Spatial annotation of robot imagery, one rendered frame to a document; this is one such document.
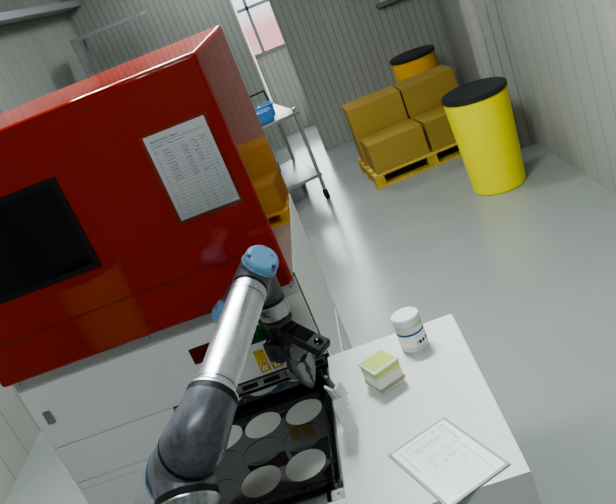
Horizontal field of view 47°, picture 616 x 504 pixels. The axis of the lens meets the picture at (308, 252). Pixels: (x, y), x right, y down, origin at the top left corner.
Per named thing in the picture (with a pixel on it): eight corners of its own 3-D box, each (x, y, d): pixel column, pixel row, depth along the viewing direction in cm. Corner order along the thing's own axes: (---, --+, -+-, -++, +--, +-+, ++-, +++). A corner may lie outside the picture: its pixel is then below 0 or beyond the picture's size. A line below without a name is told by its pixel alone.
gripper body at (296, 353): (288, 346, 178) (270, 306, 174) (314, 348, 172) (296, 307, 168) (270, 364, 173) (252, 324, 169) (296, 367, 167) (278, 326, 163)
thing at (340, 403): (341, 420, 161) (321, 374, 156) (357, 415, 161) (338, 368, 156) (344, 437, 156) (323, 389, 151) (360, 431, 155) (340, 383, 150)
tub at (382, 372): (365, 386, 170) (356, 363, 168) (390, 369, 172) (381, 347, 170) (383, 397, 163) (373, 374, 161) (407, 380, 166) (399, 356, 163)
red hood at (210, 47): (77, 273, 252) (-10, 117, 230) (289, 193, 244) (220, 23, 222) (1, 391, 182) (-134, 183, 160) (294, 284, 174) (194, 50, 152)
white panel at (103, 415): (82, 484, 204) (12, 374, 190) (345, 393, 196) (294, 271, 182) (79, 491, 201) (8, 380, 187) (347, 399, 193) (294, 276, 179)
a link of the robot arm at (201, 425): (163, 435, 112) (242, 232, 146) (149, 464, 119) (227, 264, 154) (231, 461, 113) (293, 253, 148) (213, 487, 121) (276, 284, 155)
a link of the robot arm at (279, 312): (290, 292, 166) (270, 312, 161) (297, 308, 168) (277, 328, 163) (267, 292, 171) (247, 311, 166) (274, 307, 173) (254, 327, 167)
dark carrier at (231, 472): (205, 432, 191) (204, 430, 191) (323, 391, 188) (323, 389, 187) (191, 525, 159) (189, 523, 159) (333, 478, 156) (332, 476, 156)
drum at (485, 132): (541, 181, 481) (516, 82, 455) (479, 204, 485) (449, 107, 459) (518, 163, 525) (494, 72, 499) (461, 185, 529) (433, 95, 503)
